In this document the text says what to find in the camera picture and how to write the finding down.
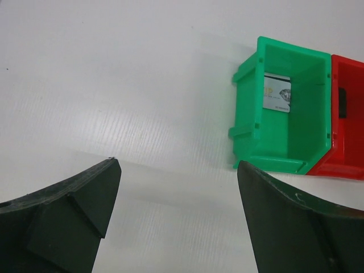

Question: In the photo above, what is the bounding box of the middle red plastic bin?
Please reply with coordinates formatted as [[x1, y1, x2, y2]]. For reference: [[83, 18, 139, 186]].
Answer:
[[308, 55, 363, 180]]

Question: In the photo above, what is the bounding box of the black VIP credit card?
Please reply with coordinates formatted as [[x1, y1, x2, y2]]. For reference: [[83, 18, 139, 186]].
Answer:
[[338, 88, 347, 119]]

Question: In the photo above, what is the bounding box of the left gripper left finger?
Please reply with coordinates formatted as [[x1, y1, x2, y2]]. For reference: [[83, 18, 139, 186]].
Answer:
[[1, 158, 122, 272]]

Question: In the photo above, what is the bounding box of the silver VIP credit card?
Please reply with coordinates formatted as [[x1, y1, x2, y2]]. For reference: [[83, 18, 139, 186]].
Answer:
[[263, 73, 291, 113]]

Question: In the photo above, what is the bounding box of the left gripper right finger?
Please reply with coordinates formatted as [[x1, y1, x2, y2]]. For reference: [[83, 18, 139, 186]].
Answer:
[[237, 161, 363, 272]]

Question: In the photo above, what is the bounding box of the green plastic bin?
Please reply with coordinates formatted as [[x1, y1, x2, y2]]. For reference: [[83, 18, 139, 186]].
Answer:
[[229, 36, 332, 175]]

